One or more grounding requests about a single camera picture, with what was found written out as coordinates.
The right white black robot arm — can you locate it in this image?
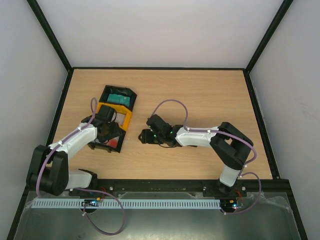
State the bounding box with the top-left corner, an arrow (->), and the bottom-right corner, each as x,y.
138,114 -> 257,196

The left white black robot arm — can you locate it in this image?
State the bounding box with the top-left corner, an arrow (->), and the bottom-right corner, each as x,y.
26,105 -> 121,197

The red white cards stack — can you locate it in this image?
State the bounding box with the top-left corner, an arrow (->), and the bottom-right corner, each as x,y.
104,136 -> 120,148

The black bin with red cards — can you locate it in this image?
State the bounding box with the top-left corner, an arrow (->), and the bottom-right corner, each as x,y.
87,128 -> 126,153

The yellow bin with white cards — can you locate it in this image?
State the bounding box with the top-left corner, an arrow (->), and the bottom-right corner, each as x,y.
97,102 -> 132,132

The teal cards stack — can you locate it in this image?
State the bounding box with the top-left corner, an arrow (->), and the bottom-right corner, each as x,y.
107,93 -> 131,107

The black bin with teal cards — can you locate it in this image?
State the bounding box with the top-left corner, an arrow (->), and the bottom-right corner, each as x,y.
99,85 -> 137,111

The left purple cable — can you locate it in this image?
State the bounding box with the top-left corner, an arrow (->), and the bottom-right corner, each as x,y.
36,97 -> 98,197

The light blue slotted cable duct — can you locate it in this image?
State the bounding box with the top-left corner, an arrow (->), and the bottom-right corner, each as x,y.
31,198 -> 221,210

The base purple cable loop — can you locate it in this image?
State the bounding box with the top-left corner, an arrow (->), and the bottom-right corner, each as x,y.
81,191 -> 126,236

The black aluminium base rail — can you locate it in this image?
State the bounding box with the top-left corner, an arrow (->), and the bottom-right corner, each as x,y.
39,177 -> 292,199

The black cage frame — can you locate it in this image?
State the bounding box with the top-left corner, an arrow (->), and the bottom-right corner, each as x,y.
6,0 -> 310,240

